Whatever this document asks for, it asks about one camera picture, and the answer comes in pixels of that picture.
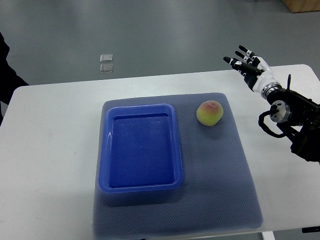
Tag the blue plastic tray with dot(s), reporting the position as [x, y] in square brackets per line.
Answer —
[140, 150]

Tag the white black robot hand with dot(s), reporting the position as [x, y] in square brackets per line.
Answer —
[257, 74]

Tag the grey blue textured mat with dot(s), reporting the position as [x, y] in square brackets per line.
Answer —
[217, 193]

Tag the black clothed person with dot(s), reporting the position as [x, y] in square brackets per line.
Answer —
[9, 80]

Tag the black table bracket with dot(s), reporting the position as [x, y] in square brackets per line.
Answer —
[313, 229]

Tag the green red peach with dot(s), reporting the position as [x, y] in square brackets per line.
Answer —
[209, 113]

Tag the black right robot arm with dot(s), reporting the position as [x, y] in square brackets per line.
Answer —
[293, 116]

